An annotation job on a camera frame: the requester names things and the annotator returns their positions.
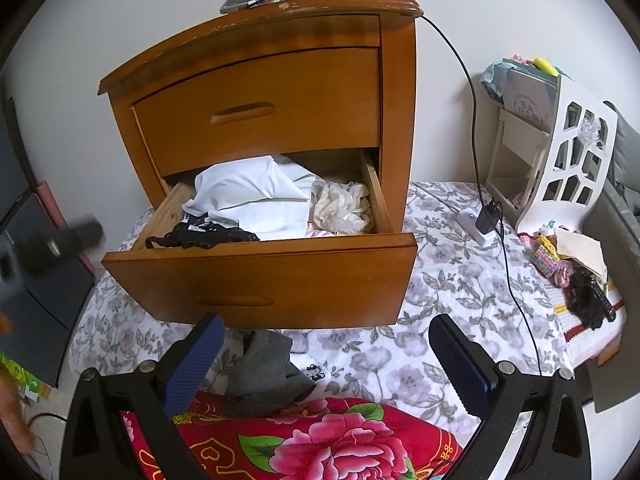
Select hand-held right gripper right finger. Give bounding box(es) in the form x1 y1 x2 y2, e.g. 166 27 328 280
428 314 593 480

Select black charger adapter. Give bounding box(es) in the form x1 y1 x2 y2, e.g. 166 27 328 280
475 201 503 236

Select colourful snack packet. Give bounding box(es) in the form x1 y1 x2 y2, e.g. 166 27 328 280
530 237 566 278

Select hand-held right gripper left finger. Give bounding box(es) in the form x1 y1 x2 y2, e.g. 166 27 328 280
60 312 226 480

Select wooden nightstand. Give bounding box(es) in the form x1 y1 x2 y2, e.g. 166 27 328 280
97 0 423 241

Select translucent plastic bag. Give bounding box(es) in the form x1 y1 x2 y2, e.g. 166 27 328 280
311 181 375 236

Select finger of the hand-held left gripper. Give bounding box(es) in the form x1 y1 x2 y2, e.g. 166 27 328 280
17 215 106 276

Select grey floral white quilt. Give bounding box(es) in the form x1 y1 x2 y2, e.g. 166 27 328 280
67 180 576 441

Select white cartoon print sock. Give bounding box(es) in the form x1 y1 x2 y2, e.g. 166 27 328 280
295 360 331 401

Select teal plastic bag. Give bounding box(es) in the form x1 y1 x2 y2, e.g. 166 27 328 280
481 62 511 101

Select red floral blanket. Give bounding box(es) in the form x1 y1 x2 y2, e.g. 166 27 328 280
120 392 463 480

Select white power strip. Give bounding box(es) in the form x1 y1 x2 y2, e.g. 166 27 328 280
455 207 496 247

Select wooden drawer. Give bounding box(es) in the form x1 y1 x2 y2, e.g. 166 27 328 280
131 47 382 178
101 147 418 331

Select white shirt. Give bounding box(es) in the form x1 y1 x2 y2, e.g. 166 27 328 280
182 154 326 242

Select clear crumpled plastic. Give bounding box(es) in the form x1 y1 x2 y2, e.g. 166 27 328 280
580 115 608 148

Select green white box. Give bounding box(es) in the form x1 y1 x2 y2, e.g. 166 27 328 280
0 352 53 401

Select black charger cable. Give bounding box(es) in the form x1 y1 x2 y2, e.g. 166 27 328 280
242 0 546 378

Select grey sock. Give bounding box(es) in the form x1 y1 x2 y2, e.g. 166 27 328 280
222 329 318 418

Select white red crochet mat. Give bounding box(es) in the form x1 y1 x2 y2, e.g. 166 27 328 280
545 280 628 366

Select white cutout storage rack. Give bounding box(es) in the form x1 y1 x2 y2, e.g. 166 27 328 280
485 72 621 236

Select grey book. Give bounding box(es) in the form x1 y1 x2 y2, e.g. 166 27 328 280
502 67 558 131

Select person's left hand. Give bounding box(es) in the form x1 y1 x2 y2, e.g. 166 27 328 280
0 360 36 453

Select dark cabinet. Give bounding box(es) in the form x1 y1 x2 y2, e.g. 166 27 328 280
0 95 96 388

